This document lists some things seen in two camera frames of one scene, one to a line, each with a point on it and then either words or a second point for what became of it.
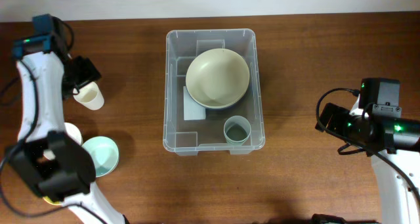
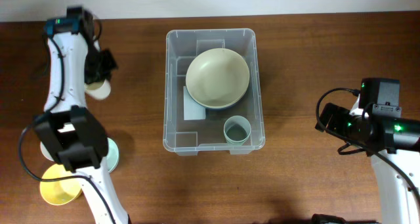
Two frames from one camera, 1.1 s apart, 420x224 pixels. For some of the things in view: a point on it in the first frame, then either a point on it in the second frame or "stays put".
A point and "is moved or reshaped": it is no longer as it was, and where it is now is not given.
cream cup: (90, 95) is moved or reshaped
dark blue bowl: (217, 97) → (244, 106)
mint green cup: (236, 140) stays put
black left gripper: (90, 73) → (112, 66)
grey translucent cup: (237, 130) stays put
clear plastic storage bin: (189, 137) stays put
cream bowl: (216, 78) stays put
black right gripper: (340, 114) stays put
